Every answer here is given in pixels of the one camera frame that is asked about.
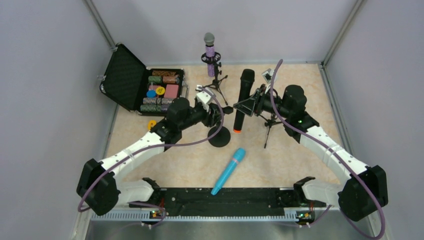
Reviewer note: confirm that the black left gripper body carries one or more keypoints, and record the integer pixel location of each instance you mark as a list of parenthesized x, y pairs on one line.
[(216, 113)]

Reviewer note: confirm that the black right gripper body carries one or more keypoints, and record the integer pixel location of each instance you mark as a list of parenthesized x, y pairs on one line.
[(256, 103)]

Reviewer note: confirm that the black orange-tipped microphone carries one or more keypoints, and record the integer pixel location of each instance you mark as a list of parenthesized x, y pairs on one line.
[(246, 82)]

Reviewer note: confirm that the round base clip stand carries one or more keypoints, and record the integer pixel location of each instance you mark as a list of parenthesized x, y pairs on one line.
[(220, 136)]

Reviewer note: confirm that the purple glitter microphone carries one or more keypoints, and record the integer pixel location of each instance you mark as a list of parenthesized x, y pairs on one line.
[(209, 40)]

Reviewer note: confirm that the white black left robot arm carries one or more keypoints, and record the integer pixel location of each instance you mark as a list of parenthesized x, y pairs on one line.
[(101, 186)]

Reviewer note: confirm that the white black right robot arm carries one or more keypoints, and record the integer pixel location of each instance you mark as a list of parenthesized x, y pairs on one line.
[(359, 184)]

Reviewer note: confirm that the small black tripod stand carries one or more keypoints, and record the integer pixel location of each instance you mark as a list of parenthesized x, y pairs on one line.
[(269, 123)]

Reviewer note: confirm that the red playing card deck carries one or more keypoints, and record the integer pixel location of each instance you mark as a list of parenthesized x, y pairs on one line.
[(171, 91)]

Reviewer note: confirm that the yellow big blind button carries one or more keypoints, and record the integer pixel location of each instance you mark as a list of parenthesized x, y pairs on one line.
[(160, 91)]

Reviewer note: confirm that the yellow blue toy block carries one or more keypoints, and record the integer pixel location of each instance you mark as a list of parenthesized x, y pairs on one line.
[(151, 124)]

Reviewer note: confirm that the blue round button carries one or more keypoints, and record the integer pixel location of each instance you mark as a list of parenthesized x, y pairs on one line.
[(151, 94)]

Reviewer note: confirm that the purple black poker chip row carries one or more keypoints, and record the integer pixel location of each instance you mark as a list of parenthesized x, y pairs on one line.
[(150, 108)]

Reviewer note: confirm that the blue tan poker chip row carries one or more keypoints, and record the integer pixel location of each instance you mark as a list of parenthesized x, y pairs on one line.
[(157, 101)]

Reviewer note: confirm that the green poker chip row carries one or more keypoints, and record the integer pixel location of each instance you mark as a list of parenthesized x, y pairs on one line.
[(163, 80)]

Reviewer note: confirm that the orange brown poker chip row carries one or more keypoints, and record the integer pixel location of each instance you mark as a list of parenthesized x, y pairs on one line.
[(163, 73)]

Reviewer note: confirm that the turquoise toy microphone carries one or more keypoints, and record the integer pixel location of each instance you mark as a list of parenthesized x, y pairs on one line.
[(236, 158)]

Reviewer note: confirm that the black poker chip case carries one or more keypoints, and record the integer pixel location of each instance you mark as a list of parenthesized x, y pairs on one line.
[(125, 80)]

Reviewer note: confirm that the shock mount tripod stand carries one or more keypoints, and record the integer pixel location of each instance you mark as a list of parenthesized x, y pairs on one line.
[(216, 81)]

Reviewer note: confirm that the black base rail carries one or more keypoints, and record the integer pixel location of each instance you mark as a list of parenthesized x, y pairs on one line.
[(228, 202)]

